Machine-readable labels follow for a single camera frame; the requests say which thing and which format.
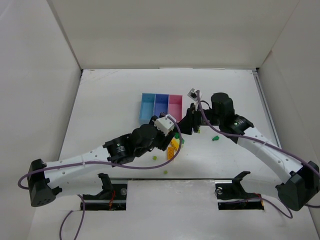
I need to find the dark green plate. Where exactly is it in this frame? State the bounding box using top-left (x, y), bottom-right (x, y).
top-left (174, 132), bottom-right (180, 139)

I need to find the yellow curved studded brick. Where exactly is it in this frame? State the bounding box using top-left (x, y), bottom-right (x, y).
top-left (170, 138), bottom-right (180, 151)

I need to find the yellow long 2x3 brick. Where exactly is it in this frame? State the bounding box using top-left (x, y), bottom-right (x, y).
top-left (166, 146), bottom-right (175, 161)

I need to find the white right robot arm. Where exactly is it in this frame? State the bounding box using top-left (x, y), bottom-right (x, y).
top-left (178, 89), bottom-right (320, 212)

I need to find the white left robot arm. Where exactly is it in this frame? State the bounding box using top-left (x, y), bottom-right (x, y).
top-left (26, 114), bottom-right (181, 207)

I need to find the pink container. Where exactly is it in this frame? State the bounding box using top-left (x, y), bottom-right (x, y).
top-left (168, 94), bottom-right (183, 122)

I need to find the dark green slope brick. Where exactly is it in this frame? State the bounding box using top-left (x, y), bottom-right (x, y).
top-left (212, 135), bottom-right (220, 141)

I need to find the purple blue container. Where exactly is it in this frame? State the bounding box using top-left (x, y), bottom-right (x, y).
top-left (153, 93), bottom-right (169, 117)

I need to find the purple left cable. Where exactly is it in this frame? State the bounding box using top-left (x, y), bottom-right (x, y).
top-left (17, 114), bottom-right (183, 240)

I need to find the purple cable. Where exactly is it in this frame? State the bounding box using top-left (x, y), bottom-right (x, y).
top-left (196, 90), bottom-right (320, 220)
top-left (17, 114), bottom-right (183, 240)

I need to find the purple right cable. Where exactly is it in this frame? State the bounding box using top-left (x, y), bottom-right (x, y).
top-left (196, 90), bottom-right (320, 220)

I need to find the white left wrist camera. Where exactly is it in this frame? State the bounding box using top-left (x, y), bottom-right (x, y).
top-left (154, 114), bottom-right (176, 137)

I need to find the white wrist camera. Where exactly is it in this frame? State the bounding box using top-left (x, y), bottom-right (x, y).
top-left (187, 88), bottom-right (202, 101)
top-left (154, 114), bottom-right (176, 137)

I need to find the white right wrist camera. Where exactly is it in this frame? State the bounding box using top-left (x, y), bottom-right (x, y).
top-left (187, 88), bottom-right (202, 101)

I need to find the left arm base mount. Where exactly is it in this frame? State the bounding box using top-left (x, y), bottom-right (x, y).
top-left (80, 173), bottom-right (128, 211)

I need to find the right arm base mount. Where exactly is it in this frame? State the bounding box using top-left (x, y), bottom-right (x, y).
top-left (214, 171), bottom-right (265, 211)

